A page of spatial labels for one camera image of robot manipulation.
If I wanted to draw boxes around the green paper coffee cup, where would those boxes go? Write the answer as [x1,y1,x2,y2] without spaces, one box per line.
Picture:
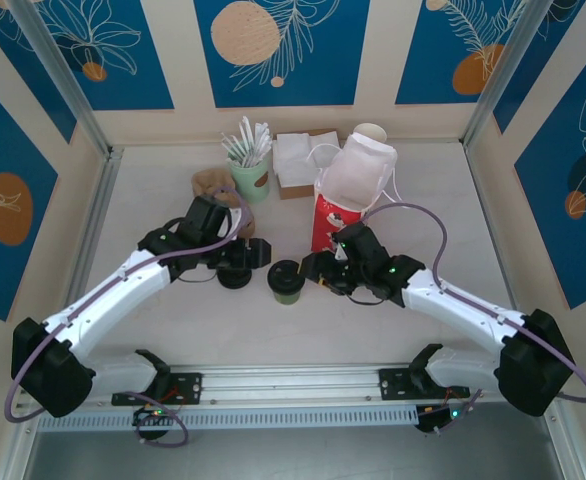
[271,284,303,307]

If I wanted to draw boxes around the red white paper bag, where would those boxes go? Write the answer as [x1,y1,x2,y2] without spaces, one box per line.
[305,133,409,256]

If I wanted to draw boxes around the stack of black cup lids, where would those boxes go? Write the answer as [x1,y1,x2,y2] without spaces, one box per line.
[217,269,254,292]

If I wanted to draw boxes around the mint green straw holder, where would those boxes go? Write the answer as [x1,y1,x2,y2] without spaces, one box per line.
[227,149,273,205]

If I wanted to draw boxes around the brown cardboard napkin box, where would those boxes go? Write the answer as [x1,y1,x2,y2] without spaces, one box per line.
[274,128,342,201]

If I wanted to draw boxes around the white paper napkins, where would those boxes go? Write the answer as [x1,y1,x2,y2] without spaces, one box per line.
[272,132,344,190]

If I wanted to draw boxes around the stack of paper cups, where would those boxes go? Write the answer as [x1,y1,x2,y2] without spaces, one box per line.
[352,122,388,146]

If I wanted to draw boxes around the right small circuit board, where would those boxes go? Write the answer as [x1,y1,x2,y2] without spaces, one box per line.
[416,405,467,435]

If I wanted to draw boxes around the small circuit board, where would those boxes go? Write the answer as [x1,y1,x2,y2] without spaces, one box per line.
[132,407,174,427]
[416,405,467,435]

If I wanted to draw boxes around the left small circuit board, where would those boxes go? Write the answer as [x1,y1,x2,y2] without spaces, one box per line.
[132,407,174,427]

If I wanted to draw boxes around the aluminium side rail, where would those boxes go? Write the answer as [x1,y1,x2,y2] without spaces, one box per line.
[62,145,125,326]

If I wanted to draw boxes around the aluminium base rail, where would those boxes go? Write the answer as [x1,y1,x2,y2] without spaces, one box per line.
[20,363,504,405]

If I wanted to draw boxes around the right black mount plate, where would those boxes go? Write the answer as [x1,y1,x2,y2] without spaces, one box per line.
[378,367,472,401]

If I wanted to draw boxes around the black mount plate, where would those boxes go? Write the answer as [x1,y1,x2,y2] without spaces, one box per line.
[378,367,472,401]
[111,372,204,406]

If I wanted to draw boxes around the grey slotted cable duct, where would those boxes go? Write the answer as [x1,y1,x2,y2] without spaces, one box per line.
[36,403,420,434]

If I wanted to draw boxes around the left black mount plate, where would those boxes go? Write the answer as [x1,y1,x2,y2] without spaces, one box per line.
[111,372,204,406]

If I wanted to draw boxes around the left aluminium frame post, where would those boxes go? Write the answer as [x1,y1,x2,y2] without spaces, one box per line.
[7,0,113,157]

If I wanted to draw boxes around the aluminium frame post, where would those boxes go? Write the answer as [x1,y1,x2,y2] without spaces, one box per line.
[7,0,113,157]
[462,0,547,149]

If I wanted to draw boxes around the right aluminium frame post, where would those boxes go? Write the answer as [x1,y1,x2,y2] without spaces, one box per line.
[462,0,547,149]

